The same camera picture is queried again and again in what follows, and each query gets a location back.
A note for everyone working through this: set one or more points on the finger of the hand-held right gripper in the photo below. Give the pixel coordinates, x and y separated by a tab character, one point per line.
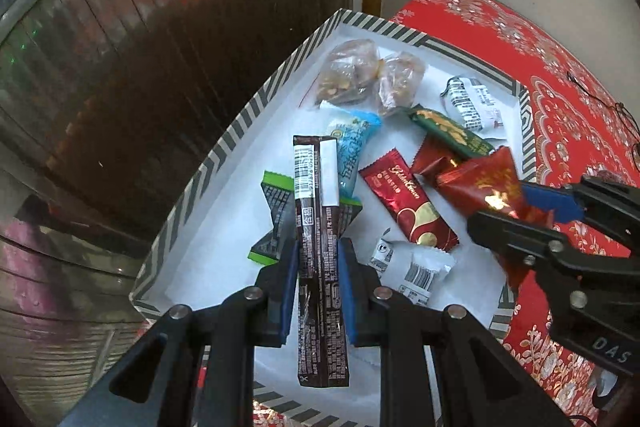
550	202
520	237

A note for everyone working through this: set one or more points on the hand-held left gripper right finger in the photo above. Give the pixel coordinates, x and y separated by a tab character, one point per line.
348	297

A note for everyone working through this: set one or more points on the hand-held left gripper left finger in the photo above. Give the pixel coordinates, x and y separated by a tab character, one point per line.
289	297

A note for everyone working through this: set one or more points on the silver white snack packet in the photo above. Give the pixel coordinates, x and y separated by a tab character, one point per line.
405	267

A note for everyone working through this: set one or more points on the red foil packet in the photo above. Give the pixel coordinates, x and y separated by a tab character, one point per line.
480	184
430	162

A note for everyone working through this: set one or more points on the striped cardboard box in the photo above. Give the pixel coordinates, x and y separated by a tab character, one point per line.
210	267

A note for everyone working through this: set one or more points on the long dark brown packet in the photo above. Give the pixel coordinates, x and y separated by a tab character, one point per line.
320	217

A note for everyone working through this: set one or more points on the dark packet with green edges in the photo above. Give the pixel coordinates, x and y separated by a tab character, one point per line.
277	207

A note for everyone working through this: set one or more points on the red packet with gold heart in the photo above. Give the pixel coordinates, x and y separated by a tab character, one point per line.
400	197

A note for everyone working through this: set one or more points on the green snack packet gold print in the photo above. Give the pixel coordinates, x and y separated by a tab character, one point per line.
450	132

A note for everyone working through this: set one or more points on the blue candy packet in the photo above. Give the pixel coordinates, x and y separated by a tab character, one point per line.
355	147

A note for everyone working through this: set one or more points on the red floral tablecloth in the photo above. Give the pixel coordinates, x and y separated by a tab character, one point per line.
575	147

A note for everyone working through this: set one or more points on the white packet with black print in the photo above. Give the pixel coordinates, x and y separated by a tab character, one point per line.
470	104

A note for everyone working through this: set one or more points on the clear wrapped nut pastry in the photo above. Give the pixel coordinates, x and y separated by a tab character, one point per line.
345	72
400	82

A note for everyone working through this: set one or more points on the slatted panel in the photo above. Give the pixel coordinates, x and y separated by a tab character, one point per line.
150	57

